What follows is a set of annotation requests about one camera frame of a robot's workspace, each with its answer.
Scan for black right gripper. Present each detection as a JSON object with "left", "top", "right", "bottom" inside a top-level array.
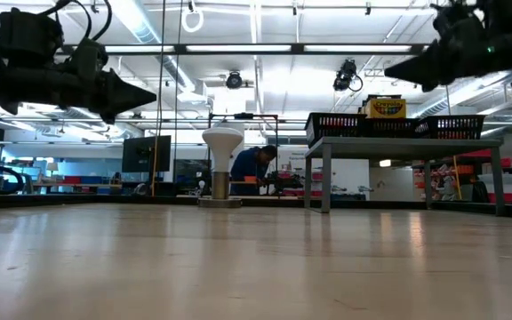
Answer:
[{"left": 383, "top": 17, "right": 512, "bottom": 94}]

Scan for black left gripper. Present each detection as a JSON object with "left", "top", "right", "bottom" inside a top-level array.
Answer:
[{"left": 0, "top": 37, "right": 157, "bottom": 126}]

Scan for black slotted plastic basket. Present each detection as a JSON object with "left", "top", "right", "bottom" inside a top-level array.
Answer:
[
  {"left": 418, "top": 114, "right": 487, "bottom": 140},
  {"left": 304, "top": 112, "right": 370, "bottom": 148},
  {"left": 364, "top": 116, "right": 430, "bottom": 139}
]

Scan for black monitor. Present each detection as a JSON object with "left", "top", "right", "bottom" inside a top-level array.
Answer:
[{"left": 121, "top": 135, "right": 172, "bottom": 174}]

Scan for grey perforated metal shelf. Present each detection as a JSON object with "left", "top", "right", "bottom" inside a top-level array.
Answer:
[{"left": 303, "top": 135, "right": 506, "bottom": 218}]

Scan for red storage bins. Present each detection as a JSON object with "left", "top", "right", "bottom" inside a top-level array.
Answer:
[{"left": 433, "top": 148, "right": 512, "bottom": 204}]

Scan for white bulb lamp metal base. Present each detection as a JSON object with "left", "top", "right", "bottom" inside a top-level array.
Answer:
[{"left": 198, "top": 126, "right": 244, "bottom": 209}]

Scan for black chair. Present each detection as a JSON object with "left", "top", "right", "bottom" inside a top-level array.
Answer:
[{"left": 470, "top": 175, "right": 491, "bottom": 202}]

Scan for person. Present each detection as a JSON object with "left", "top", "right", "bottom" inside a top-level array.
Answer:
[{"left": 228, "top": 144, "right": 279, "bottom": 196}]

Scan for black background robot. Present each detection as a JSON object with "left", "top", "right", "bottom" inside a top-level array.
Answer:
[{"left": 262, "top": 171, "right": 305, "bottom": 197}]

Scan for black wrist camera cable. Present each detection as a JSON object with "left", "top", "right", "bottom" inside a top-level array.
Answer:
[{"left": 37, "top": 0, "right": 114, "bottom": 44}]

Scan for white hanging ring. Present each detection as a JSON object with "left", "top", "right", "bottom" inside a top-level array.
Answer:
[{"left": 180, "top": 6, "right": 205, "bottom": 34}]

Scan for small black ceiling camera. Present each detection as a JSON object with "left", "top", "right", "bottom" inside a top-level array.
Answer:
[{"left": 226, "top": 70, "right": 244, "bottom": 91}]

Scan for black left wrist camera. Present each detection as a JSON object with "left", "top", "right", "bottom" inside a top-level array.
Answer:
[{"left": 0, "top": 7, "right": 65, "bottom": 68}]

